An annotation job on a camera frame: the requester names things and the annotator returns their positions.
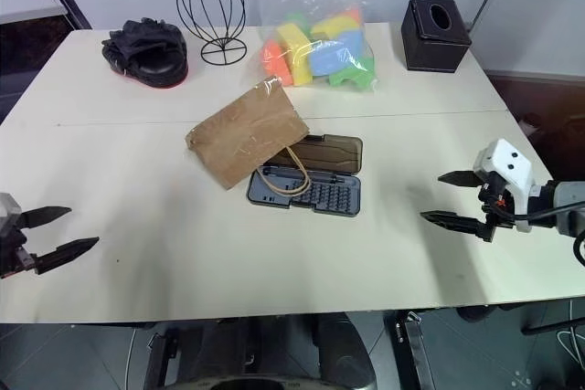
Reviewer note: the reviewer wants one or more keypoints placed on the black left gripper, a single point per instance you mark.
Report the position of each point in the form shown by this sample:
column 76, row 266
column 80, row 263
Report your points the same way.
column 14, row 250

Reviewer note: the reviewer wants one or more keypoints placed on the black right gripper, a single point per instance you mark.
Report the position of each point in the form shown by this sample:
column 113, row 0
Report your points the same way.
column 492, row 207

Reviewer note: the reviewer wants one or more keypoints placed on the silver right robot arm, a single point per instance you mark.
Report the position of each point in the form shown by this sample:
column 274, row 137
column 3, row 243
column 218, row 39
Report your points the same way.
column 564, row 207

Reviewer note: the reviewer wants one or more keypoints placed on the grey screwdriver bit case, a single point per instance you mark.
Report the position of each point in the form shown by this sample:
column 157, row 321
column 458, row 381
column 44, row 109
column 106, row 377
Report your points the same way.
column 326, row 191

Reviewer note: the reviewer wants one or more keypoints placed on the dark brown cabinet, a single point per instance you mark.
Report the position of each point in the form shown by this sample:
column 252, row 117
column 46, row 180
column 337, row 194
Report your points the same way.
column 544, row 111

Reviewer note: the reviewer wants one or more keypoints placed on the black square tissue box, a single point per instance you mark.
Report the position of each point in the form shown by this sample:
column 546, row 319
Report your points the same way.
column 432, row 45

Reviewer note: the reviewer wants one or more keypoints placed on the green foam block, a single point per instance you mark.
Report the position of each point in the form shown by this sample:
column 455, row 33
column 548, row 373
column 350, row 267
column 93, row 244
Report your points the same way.
column 352, row 75

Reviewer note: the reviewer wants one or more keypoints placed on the dark rounded shape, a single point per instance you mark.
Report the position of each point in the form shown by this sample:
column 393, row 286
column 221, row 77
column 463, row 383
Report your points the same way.
column 340, row 349

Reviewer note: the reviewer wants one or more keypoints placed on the blue foam block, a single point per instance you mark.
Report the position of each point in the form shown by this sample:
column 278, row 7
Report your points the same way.
column 333, row 54

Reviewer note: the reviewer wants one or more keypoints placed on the black slipper with red sole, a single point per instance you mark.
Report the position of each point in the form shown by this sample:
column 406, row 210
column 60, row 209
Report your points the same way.
column 160, row 71

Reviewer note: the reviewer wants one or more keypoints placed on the clear plastic bag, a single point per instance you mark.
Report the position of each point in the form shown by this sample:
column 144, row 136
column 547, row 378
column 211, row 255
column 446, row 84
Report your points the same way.
column 320, row 43

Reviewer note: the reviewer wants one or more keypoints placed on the flat yellow foam block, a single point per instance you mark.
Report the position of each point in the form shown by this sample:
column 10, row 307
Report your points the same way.
column 336, row 24

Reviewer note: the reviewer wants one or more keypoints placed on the brown paper bag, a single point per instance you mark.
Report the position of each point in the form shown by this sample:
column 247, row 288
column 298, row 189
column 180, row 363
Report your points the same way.
column 247, row 134

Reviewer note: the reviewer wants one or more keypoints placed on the black crumpled cloth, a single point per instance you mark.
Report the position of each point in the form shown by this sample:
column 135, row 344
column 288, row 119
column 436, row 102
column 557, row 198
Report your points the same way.
column 141, row 36

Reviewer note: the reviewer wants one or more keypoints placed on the large yellow foam block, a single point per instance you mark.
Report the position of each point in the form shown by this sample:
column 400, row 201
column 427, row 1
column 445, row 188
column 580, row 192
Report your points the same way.
column 297, row 49

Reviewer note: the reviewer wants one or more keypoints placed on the orange foam block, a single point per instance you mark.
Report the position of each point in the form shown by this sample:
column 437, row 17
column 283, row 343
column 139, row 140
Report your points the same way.
column 274, row 61

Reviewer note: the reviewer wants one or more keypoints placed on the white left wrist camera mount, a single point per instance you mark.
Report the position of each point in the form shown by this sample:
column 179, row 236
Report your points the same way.
column 7, row 208

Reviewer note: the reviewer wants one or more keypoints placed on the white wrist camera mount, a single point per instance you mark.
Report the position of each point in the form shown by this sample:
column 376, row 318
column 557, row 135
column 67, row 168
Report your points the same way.
column 509, row 164
column 7, row 208

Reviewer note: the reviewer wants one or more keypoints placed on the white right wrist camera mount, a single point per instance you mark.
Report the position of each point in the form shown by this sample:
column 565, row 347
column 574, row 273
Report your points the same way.
column 509, row 164

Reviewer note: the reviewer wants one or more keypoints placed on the black table frame leg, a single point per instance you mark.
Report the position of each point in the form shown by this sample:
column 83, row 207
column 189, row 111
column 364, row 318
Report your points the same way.
column 413, row 349
column 160, row 360

